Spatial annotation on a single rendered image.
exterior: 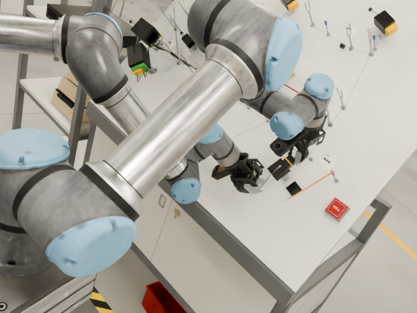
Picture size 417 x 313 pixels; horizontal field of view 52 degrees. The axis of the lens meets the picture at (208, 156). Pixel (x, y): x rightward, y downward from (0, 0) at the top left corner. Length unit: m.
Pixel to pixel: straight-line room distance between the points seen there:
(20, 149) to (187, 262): 1.15
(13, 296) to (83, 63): 0.48
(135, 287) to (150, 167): 1.75
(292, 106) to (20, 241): 0.69
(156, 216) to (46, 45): 0.94
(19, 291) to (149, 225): 1.12
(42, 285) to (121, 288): 1.55
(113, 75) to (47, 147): 0.31
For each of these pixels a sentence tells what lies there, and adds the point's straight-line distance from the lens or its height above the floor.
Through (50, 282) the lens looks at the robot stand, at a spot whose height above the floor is 1.16.
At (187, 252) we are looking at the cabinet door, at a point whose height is 0.61.
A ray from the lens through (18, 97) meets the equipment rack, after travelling 2.58.
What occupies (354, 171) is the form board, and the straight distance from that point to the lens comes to 1.45.
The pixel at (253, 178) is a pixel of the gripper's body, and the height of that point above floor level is 1.12.
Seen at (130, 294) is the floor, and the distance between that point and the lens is 2.33.
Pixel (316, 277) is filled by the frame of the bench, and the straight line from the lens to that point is 1.62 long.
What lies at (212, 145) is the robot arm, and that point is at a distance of 1.18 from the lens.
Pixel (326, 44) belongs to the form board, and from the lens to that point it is 1.66.
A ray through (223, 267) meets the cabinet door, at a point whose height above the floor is 0.70.
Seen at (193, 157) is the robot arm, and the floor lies 1.18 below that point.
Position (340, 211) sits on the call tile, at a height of 1.12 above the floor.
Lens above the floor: 1.79
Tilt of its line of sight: 30 degrees down
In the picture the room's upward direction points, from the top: 21 degrees clockwise
